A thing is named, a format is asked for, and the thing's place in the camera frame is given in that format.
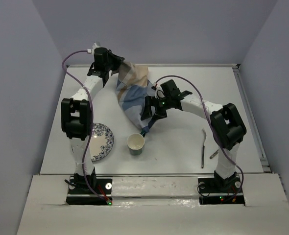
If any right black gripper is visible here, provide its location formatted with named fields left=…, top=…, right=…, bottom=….
left=140, top=95, right=172, bottom=121

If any blue beige checked cloth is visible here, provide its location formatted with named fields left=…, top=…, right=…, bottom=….
left=112, top=62, right=156, bottom=133

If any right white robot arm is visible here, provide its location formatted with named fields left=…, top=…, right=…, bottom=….
left=141, top=80, right=247, bottom=192

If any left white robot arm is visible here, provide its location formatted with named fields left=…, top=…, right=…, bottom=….
left=61, top=47, right=124, bottom=199

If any green white ceramic mug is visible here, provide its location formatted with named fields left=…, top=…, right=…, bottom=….
left=126, top=133, right=145, bottom=156

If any blue floral ceramic plate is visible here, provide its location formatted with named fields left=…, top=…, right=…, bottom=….
left=89, top=123, right=114, bottom=162

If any silver fork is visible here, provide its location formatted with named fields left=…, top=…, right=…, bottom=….
left=201, top=129, right=207, bottom=169

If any silver table knife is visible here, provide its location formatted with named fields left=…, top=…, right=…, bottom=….
left=210, top=150, right=219, bottom=159

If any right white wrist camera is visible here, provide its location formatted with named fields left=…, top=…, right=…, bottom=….
left=151, top=83, right=165, bottom=98

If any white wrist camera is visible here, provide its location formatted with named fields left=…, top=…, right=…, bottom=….
left=87, top=42, right=101, bottom=54
left=151, top=83, right=165, bottom=98

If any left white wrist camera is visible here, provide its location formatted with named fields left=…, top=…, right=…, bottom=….
left=87, top=42, right=101, bottom=54

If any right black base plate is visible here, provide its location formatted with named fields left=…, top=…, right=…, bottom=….
left=197, top=177, right=245, bottom=205

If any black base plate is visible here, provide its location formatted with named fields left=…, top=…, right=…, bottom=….
left=197, top=177, right=245, bottom=205
left=64, top=177, right=113, bottom=206

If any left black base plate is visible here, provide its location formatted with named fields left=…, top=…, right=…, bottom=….
left=64, top=177, right=113, bottom=206

